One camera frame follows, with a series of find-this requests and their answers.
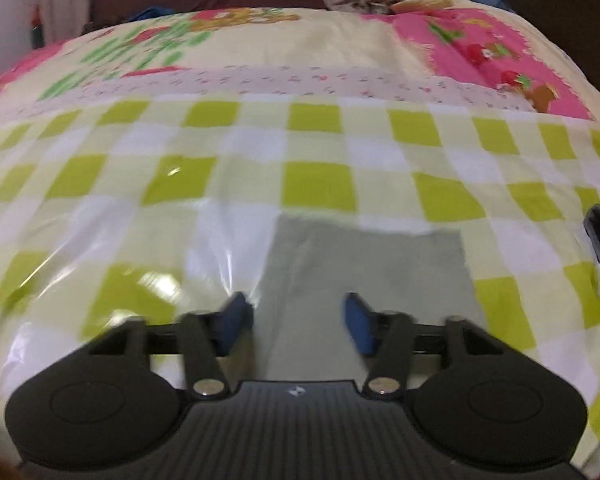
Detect pink yellow printed quilt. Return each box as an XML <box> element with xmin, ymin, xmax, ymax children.
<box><xmin>0</xmin><ymin>0</ymin><xmax>600</xmax><ymax>122</ymax></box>

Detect printed pillow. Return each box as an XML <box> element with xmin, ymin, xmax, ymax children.
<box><xmin>390</xmin><ymin>0</ymin><xmax>481</xmax><ymax>15</ymax></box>

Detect grey pants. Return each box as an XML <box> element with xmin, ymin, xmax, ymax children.
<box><xmin>254</xmin><ymin>214</ymin><xmax>488</xmax><ymax>383</ymax></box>

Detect green checkered bed sheet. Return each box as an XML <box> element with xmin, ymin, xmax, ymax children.
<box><xmin>0</xmin><ymin>99</ymin><xmax>600</xmax><ymax>463</ymax></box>

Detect red hanging ornament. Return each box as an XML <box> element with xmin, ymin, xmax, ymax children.
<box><xmin>30</xmin><ymin>5</ymin><xmax>44</xmax><ymax>49</ymax></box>

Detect dark brown headboard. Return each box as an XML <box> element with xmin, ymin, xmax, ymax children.
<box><xmin>497</xmin><ymin>0</ymin><xmax>600</xmax><ymax>106</ymax></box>

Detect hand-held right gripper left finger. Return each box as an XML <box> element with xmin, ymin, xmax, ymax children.
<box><xmin>87</xmin><ymin>291</ymin><xmax>255</xmax><ymax>402</ymax></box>

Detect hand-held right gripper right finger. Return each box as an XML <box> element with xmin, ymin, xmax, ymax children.
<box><xmin>344</xmin><ymin>292</ymin><xmax>506</xmax><ymax>402</ymax></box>

